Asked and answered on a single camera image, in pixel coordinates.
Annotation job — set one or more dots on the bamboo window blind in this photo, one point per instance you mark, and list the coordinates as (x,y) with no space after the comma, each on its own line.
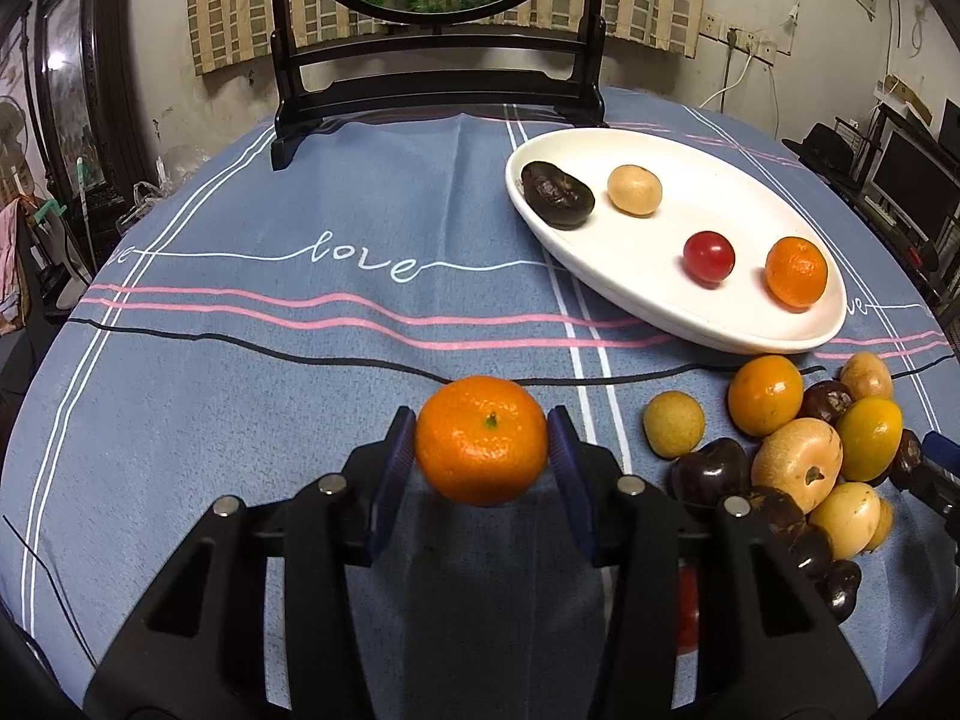
(225,15)

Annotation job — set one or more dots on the orange kumquat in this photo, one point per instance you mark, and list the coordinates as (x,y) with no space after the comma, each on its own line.
(765,395)

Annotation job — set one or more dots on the black hat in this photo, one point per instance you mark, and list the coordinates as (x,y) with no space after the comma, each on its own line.
(825,142)

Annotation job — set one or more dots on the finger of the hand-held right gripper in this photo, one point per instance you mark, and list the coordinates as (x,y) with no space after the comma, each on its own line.
(941,448)

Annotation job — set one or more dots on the beige oval fruit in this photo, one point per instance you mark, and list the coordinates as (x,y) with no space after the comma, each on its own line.
(847,519)

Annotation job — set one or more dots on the computer monitor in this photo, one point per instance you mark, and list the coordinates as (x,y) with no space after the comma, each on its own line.
(911,180)

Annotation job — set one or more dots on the white wall outlet strip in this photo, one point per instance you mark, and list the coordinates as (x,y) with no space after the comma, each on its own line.
(739,37)

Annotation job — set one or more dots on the large tan round fruit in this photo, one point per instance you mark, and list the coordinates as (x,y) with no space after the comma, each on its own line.
(796,463)

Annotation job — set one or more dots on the dark brown wrinkled fruit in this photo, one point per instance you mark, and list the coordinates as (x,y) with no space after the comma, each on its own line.
(838,589)
(814,551)
(825,401)
(776,510)
(905,457)
(559,195)

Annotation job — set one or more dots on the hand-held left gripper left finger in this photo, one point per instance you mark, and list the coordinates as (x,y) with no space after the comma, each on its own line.
(394,465)

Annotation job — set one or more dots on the pink cloth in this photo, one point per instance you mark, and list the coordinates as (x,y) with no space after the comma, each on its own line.
(7,255)

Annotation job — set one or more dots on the yellow-green kumquat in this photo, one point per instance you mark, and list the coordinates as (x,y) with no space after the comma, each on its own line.
(870,439)

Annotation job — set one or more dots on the white oval plate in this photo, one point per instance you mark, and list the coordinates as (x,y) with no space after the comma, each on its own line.
(675,210)

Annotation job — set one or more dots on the small orange tangerine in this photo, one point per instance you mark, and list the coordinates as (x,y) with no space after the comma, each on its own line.
(796,272)

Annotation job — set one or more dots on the red cherry tomato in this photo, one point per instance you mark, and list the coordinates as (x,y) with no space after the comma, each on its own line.
(686,615)
(708,257)

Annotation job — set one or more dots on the yellow-brown longan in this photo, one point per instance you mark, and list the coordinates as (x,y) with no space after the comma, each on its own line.
(673,425)

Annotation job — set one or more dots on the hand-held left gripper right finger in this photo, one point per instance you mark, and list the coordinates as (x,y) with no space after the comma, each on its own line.
(566,465)

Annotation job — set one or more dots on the round fish screen ornament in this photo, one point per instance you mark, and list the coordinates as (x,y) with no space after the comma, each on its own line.
(289,90)

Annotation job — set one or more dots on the blue striped tablecloth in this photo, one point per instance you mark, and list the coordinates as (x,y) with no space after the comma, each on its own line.
(300,390)

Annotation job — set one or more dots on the dark purple glossy fruit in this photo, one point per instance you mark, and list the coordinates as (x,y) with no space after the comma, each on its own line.
(709,472)

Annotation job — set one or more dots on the large orange tangerine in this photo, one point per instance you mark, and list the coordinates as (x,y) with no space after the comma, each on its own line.
(481,441)

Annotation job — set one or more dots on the small beige round fruit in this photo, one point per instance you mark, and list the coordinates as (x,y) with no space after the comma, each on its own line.
(866,376)
(885,525)
(634,190)

